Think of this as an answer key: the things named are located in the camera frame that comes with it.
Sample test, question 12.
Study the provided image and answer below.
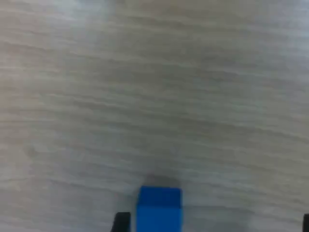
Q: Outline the blue cube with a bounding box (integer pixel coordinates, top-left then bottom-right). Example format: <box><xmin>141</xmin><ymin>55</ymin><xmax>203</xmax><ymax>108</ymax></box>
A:
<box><xmin>135</xmin><ymin>186</ymin><xmax>183</xmax><ymax>232</ymax></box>

